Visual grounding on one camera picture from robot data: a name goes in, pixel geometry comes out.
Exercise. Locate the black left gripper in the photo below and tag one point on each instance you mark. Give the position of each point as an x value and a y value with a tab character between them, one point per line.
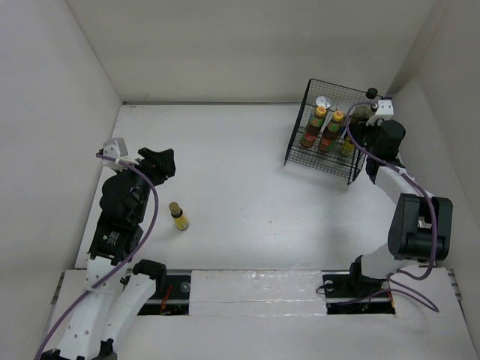
160	164

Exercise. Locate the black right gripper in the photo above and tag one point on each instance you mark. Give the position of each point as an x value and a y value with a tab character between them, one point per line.
358	130

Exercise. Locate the dark soy sauce bottle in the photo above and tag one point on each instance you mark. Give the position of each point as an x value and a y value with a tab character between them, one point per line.
362	113

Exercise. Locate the small yellow bottle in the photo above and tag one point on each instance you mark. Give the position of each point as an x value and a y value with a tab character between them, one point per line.
180	220
347	147

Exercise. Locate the red sauce bottle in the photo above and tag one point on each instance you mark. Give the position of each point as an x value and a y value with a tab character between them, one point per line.
330	133

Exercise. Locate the yellow cap sauce bottle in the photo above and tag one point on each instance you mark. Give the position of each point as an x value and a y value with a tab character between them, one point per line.
314	125

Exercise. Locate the white shaker blue label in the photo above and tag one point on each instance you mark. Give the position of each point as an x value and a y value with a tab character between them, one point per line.
323	101

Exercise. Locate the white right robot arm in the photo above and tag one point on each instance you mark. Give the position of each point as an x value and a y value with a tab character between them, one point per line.
421	226

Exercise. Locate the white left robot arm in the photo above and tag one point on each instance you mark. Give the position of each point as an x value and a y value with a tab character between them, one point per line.
93	324

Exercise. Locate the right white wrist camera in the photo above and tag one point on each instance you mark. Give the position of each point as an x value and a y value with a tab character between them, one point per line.
384	112

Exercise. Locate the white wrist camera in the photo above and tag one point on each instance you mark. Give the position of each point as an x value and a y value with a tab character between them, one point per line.
384	112
114	150

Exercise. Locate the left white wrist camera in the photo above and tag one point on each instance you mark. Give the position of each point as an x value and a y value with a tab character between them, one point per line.
114	150

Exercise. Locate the metal base rail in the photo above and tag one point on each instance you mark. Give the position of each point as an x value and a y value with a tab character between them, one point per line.
267	293

